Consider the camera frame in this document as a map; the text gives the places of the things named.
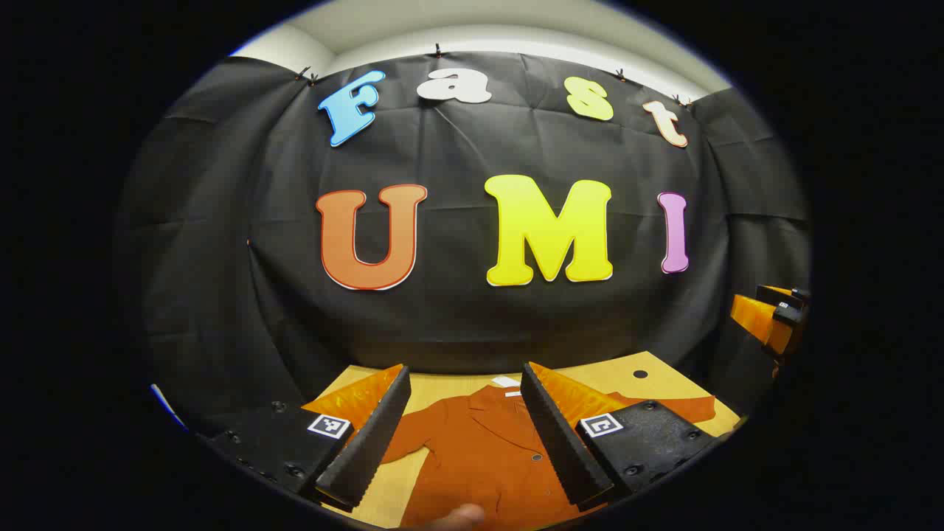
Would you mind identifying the black backdrop cloth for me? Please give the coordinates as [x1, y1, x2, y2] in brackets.
[114, 50, 812, 436]

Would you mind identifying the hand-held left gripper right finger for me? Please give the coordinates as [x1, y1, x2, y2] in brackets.
[520, 361, 720, 511]

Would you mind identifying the orange jacket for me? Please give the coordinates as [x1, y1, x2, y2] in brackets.
[380, 380, 716, 530]

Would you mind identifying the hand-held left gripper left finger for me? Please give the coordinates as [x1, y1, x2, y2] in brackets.
[209, 364, 412, 511]

